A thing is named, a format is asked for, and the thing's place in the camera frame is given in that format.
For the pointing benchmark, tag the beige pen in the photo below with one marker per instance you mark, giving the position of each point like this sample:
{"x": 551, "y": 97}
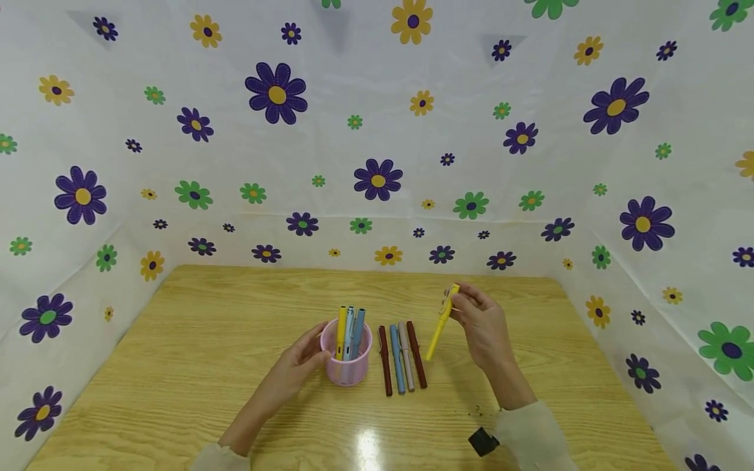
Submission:
{"x": 406, "y": 356}

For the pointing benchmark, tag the person's left forearm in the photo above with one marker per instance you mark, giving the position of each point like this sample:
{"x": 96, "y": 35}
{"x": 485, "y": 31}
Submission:
{"x": 250, "y": 425}

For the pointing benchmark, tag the person's right thumb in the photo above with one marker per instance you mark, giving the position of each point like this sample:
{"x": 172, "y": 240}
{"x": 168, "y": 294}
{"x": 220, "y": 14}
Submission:
{"x": 459, "y": 315}

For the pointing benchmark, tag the grey blue pen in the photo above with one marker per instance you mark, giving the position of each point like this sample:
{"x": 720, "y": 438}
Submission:
{"x": 357, "y": 332}

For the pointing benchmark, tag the person's right hand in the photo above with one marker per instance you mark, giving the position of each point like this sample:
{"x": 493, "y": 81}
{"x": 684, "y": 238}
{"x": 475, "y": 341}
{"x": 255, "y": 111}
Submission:
{"x": 484, "y": 327}

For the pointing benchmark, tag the person's right fingers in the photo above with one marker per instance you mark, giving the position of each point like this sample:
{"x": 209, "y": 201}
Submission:
{"x": 471, "y": 297}

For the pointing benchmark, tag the black wrist band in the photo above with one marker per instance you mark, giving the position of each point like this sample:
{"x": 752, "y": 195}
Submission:
{"x": 483, "y": 441}

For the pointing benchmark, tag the person's right forearm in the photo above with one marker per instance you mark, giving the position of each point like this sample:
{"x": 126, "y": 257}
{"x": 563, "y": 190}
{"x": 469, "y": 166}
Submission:
{"x": 521, "y": 418}

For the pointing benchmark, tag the yellow pen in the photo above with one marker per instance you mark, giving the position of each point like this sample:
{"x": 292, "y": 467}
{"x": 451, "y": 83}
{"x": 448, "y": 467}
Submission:
{"x": 341, "y": 332}
{"x": 442, "y": 322}

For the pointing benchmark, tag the person's left index finger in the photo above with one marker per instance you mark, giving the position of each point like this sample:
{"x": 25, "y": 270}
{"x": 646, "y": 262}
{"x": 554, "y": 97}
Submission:
{"x": 315, "y": 333}

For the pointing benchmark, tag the dark red pen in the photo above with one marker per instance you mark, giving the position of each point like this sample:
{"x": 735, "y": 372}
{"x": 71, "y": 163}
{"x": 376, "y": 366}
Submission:
{"x": 385, "y": 361}
{"x": 416, "y": 354}

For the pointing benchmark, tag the pink pen cup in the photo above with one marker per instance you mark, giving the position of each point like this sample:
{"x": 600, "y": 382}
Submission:
{"x": 346, "y": 363}

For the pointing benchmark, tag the light blue pen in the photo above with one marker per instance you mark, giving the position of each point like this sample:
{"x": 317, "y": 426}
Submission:
{"x": 349, "y": 332}

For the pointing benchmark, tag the person's left hand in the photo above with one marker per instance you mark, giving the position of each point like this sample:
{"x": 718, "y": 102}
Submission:
{"x": 290, "y": 373}

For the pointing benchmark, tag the person's left thumb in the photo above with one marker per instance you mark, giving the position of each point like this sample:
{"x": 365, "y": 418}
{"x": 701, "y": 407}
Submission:
{"x": 321, "y": 358}

